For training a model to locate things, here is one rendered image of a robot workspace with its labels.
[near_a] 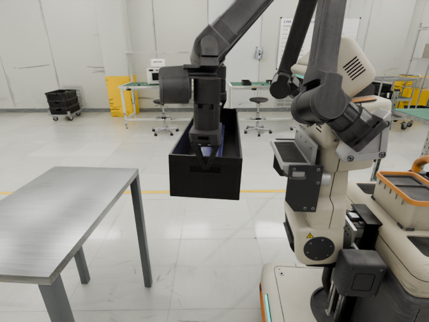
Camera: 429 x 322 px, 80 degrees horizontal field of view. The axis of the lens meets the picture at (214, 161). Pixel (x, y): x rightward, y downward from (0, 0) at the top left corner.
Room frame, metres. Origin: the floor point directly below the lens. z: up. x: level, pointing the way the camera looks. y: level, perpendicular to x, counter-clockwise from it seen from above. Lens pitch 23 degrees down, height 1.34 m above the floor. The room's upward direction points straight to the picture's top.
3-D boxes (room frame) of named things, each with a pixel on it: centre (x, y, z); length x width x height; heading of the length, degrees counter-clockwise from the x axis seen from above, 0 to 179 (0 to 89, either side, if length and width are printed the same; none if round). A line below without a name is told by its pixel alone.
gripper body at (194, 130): (0.55, 0.02, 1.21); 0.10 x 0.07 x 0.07; 176
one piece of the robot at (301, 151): (0.81, -0.29, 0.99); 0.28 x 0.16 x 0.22; 176
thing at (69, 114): (5.72, 3.33, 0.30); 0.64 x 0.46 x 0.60; 4
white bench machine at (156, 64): (5.22, 1.07, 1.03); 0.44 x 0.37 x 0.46; 97
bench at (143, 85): (5.20, 1.02, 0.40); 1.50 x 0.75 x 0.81; 91
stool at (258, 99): (4.55, -0.80, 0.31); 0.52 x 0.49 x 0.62; 91
